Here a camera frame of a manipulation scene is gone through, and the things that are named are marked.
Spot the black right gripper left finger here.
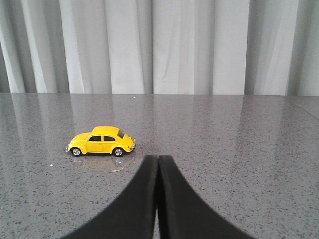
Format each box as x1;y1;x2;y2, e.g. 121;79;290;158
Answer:
64;155;158;239

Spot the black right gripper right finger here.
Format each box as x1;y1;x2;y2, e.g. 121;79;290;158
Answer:
158;155;252;239

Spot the yellow toy beetle car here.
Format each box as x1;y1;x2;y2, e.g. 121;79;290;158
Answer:
66;126;136;157

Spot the grey pleated curtain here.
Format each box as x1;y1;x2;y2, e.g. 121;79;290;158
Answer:
0;0;319;96

